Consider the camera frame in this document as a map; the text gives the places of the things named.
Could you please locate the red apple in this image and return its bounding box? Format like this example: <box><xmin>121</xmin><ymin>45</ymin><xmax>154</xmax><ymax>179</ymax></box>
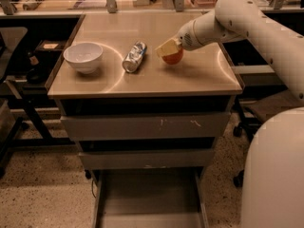
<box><xmin>162</xmin><ymin>48</ymin><xmax>183</xmax><ymax>65</ymax></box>

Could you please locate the grey drawer cabinet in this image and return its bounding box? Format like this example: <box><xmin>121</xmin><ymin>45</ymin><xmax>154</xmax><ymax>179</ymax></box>
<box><xmin>44</xmin><ymin>11</ymin><xmax>245</xmax><ymax>228</ymax></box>

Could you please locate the long background workbench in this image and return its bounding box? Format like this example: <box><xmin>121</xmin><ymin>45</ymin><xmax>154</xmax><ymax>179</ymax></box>
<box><xmin>0</xmin><ymin>0</ymin><xmax>304</xmax><ymax>17</ymax></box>

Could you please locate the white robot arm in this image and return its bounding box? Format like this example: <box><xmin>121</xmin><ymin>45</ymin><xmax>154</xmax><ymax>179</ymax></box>
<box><xmin>156</xmin><ymin>0</ymin><xmax>304</xmax><ymax>228</ymax></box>

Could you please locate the crushed silver soda can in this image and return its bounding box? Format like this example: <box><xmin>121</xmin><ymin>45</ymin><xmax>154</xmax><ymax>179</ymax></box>
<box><xmin>122</xmin><ymin>41</ymin><xmax>147</xmax><ymax>73</ymax></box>

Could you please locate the top grey drawer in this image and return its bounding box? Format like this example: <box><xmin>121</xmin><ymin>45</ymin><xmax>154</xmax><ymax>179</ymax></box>
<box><xmin>61</xmin><ymin>112</ymin><xmax>230</xmax><ymax>141</ymax></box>

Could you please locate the open bottom grey drawer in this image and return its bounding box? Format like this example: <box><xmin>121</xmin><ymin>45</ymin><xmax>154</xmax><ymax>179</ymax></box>
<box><xmin>92</xmin><ymin>168</ymin><xmax>209</xmax><ymax>228</ymax></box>

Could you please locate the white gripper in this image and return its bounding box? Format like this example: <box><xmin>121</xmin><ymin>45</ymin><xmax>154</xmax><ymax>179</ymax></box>
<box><xmin>156</xmin><ymin>19</ymin><xmax>204</xmax><ymax>57</ymax></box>

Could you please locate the dark bottle on shelf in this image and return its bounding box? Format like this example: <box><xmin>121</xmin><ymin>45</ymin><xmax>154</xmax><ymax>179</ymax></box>
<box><xmin>26</xmin><ymin>52</ymin><xmax>48</xmax><ymax>84</ymax></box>

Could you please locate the black office chair right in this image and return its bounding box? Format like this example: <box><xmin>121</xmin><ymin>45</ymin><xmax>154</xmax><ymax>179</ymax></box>
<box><xmin>232</xmin><ymin>88</ymin><xmax>302</xmax><ymax>188</ymax></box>

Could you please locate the white bowl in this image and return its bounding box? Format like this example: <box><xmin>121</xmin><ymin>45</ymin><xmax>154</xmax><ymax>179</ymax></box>
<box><xmin>64</xmin><ymin>42</ymin><xmax>104</xmax><ymax>74</ymax></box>

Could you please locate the middle grey drawer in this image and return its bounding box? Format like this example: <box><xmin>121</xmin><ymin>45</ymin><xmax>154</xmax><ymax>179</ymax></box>
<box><xmin>79</xmin><ymin>149</ymin><xmax>215</xmax><ymax>170</ymax></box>

